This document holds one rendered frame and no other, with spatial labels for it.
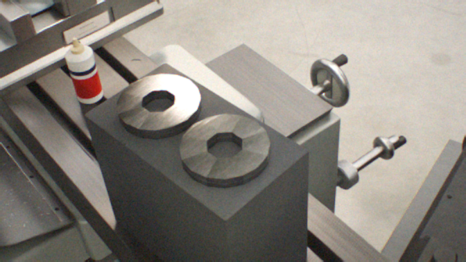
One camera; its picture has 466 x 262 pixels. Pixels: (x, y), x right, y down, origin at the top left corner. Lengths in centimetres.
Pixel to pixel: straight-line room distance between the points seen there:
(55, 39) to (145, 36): 165
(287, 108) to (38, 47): 47
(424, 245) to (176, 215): 64
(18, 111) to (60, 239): 21
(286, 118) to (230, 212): 66
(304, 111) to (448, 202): 32
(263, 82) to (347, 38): 136
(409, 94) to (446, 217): 117
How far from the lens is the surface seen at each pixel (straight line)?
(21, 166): 109
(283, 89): 133
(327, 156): 135
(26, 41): 110
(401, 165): 220
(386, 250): 149
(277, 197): 67
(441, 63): 260
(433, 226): 130
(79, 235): 105
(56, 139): 101
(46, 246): 103
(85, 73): 101
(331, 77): 148
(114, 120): 73
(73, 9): 112
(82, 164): 96
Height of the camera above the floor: 160
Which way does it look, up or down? 44 degrees down
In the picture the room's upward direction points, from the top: 5 degrees counter-clockwise
